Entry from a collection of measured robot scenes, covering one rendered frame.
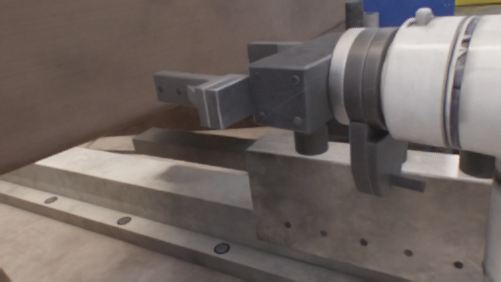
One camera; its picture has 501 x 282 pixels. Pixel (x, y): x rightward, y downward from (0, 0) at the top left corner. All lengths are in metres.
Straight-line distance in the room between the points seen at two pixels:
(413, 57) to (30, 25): 0.33
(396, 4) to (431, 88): 4.66
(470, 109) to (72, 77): 0.35
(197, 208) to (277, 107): 0.81
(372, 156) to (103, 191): 1.10
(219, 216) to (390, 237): 0.46
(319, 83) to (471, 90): 0.09
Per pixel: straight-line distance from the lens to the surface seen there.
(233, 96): 0.28
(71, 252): 1.30
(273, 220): 0.82
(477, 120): 0.26
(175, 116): 1.95
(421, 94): 0.26
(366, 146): 0.30
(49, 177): 1.54
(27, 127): 0.43
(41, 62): 0.43
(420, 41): 0.27
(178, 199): 1.11
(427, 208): 0.70
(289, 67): 0.27
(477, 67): 0.25
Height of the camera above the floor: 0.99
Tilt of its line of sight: 21 degrees down
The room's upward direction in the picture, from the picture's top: 7 degrees counter-clockwise
